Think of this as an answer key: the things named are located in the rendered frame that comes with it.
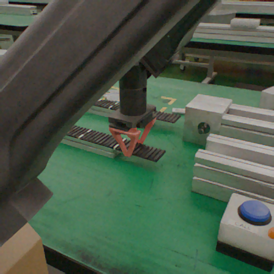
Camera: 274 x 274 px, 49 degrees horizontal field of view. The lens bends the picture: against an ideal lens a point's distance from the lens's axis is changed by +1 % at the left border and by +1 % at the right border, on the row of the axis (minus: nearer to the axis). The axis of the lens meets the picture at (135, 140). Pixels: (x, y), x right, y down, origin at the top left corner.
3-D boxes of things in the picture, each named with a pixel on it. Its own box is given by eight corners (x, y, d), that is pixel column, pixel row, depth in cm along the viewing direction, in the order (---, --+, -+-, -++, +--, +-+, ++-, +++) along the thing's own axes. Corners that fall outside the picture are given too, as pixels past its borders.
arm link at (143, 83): (112, 57, 56) (141, 60, 54) (126, 50, 62) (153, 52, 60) (114, 93, 59) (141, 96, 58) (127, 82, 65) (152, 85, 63)
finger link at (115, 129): (151, 150, 68) (152, 112, 64) (136, 165, 63) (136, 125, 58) (125, 142, 71) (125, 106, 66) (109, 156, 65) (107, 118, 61)
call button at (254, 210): (236, 221, 44) (238, 210, 43) (242, 205, 47) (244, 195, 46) (265, 231, 42) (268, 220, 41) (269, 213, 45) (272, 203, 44)
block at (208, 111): (178, 144, 75) (181, 109, 70) (194, 125, 85) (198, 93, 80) (214, 153, 71) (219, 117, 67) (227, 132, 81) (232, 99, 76)
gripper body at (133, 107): (156, 112, 66) (158, 81, 63) (134, 131, 59) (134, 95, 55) (131, 107, 69) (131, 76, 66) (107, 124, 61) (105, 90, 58)
